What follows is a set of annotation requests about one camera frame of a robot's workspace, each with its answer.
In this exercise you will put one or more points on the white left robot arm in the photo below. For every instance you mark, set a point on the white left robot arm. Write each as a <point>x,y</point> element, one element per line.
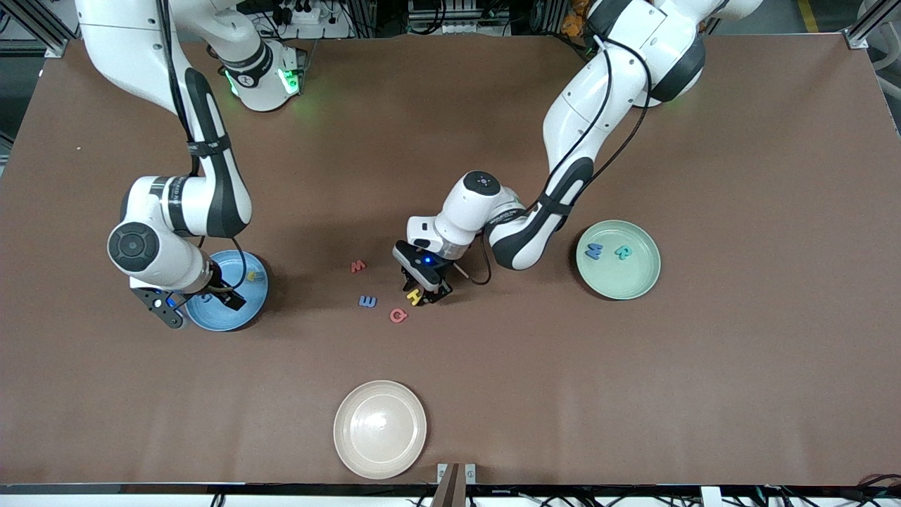
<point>598,105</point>

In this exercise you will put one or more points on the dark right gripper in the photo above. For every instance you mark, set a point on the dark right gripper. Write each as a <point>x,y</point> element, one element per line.
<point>219,290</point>

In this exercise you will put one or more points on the brown table cover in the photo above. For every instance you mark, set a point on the brown table cover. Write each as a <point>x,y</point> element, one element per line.
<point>493,394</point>

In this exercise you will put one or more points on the red foam letter Q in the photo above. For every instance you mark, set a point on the red foam letter Q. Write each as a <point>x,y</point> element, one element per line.
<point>392,316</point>

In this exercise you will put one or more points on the white power strip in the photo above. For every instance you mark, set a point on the white power strip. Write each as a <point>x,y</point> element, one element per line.
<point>327,28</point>

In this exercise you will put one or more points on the pile of orange packets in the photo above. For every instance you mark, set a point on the pile of orange packets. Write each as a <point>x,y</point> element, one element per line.
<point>571,24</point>

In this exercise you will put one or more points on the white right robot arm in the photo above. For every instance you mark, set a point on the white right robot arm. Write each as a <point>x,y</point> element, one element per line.
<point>120,42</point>

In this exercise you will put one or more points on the small red foam letter w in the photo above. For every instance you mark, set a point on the small red foam letter w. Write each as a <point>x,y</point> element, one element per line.
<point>357,267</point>

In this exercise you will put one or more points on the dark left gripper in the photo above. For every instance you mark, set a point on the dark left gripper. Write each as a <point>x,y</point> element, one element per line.
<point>437,284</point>

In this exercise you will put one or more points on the beige plate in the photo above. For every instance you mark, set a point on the beige plate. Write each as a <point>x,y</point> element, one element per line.
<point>380,429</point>

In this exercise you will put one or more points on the green plate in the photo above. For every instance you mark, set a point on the green plate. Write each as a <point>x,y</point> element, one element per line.
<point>626,278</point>

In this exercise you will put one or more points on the yellow foam letter H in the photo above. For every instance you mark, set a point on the yellow foam letter H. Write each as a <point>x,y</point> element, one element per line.
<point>417,296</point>

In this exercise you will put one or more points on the grey electronics rack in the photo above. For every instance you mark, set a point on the grey electronics rack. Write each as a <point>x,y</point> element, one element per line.
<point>457,14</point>

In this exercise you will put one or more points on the blue foam letter W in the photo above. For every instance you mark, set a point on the blue foam letter W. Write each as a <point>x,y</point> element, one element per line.
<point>595,251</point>

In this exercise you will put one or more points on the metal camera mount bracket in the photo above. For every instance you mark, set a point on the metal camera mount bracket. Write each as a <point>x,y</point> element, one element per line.
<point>450,486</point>

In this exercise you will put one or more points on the green foam letter R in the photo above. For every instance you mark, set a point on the green foam letter R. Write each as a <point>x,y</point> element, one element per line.
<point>622,252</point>

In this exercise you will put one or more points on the blue foam letter m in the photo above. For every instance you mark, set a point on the blue foam letter m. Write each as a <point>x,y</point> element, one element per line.
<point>367,301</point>

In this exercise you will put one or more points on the blue plate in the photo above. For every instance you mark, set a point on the blue plate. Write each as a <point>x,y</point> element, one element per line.
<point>239,320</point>

